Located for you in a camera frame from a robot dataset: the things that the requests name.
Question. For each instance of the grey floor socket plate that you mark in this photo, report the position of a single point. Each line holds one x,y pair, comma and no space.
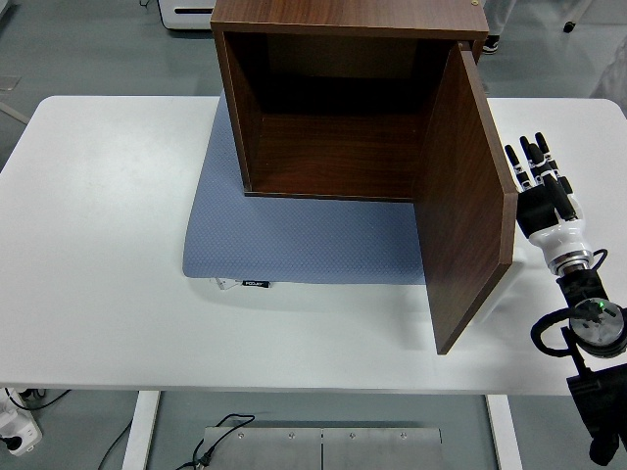
7,83

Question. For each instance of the white power strip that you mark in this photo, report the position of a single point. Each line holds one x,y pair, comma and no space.
22,436

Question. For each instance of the black caster wheel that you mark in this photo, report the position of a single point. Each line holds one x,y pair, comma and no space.
568,27

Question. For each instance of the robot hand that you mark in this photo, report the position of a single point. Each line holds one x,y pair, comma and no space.
558,235

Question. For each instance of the person's shoe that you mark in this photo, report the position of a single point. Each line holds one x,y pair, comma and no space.
491,46

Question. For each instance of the brown wooden cabinet body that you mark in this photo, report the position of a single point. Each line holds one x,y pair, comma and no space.
343,156

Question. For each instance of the blue-grey textured mat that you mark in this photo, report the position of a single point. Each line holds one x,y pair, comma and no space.
294,245

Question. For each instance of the grey metal plate with screws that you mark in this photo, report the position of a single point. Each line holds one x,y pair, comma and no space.
264,450
382,450

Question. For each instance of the person's leg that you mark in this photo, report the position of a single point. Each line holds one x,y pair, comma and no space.
499,17

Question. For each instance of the white box appliance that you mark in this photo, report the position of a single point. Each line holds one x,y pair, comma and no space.
191,20

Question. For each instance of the white mat care tag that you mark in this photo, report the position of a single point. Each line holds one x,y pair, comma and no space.
225,284

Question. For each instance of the black mat label tag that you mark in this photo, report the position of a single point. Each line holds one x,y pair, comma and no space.
256,284

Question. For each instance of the white table leg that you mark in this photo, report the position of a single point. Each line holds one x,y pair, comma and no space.
139,431
504,436

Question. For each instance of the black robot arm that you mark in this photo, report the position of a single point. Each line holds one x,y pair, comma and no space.
597,323

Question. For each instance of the brown wooden cabinet door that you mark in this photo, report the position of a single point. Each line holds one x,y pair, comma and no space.
465,220

